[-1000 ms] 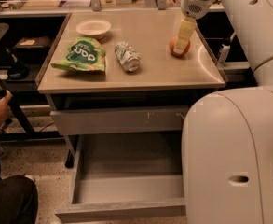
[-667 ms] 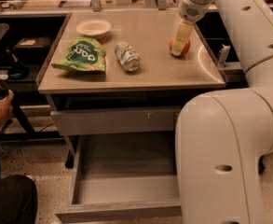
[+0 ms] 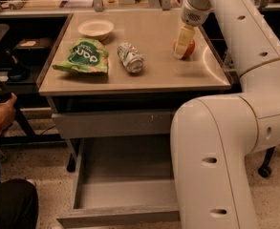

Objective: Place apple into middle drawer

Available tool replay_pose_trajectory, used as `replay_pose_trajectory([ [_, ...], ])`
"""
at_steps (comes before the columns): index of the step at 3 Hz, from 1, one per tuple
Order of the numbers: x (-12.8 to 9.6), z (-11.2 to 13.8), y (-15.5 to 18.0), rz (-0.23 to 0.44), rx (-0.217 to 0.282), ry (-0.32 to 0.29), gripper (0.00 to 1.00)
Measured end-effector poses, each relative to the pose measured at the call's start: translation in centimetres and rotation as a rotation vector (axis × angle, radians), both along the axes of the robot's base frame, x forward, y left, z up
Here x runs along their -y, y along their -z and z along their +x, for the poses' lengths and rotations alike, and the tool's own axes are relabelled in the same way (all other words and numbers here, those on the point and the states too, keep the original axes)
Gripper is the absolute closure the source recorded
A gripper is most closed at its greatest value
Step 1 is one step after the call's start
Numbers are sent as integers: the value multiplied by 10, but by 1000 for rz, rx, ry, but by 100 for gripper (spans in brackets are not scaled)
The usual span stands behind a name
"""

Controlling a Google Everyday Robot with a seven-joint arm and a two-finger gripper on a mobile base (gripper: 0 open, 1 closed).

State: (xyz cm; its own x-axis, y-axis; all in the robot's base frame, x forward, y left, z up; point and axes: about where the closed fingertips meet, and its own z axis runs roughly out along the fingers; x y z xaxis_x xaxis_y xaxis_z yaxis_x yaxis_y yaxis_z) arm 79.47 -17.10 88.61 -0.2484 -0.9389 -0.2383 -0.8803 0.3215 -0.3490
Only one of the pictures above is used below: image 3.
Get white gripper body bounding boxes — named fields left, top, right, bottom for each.
left=181, top=0, right=211, bottom=27

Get black joystick device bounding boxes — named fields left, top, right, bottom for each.
left=5, top=49, right=30, bottom=82

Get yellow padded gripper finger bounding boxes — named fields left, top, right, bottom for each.
left=174, top=25, right=195, bottom=59

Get green chip bag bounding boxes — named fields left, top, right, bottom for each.
left=53, top=38, right=109, bottom=73

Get red apple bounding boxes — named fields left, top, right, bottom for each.
left=173, top=39, right=195, bottom=59

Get closed top drawer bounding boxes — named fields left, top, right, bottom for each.
left=52, top=109, right=173, bottom=138

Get white paper bowl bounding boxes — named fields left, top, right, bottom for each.
left=77, top=19, right=114, bottom=41

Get black box on shelf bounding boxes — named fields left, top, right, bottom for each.
left=13, top=37, right=53, bottom=59

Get person's dark trouser leg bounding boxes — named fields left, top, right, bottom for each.
left=0, top=178, right=39, bottom=229

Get crushed soda can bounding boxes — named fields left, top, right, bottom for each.
left=118, top=42, right=143, bottom=73

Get open middle drawer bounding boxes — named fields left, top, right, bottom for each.
left=57, top=135, right=180, bottom=228

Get black office chair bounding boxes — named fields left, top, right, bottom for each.
left=258, top=147, right=275, bottom=178

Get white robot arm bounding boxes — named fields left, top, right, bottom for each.
left=170, top=0, right=280, bottom=229

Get grey drawer cabinet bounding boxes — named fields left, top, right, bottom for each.
left=36, top=10, right=233, bottom=174

